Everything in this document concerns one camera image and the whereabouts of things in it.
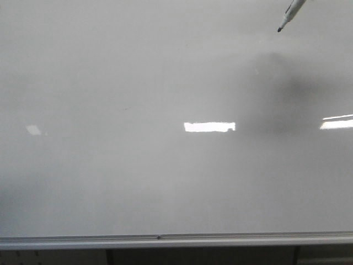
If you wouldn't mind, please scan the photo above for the white whiteboard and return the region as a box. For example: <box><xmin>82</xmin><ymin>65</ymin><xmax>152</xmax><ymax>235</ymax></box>
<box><xmin>1</xmin><ymin>1</ymin><xmax>352</xmax><ymax>250</ymax></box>

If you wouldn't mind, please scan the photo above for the white whiteboard marker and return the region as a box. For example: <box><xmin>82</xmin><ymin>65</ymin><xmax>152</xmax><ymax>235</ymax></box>
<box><xmin>277</xmin><ymin>0</ymin><xmax>306</xmax><ymax>33</ymax></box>

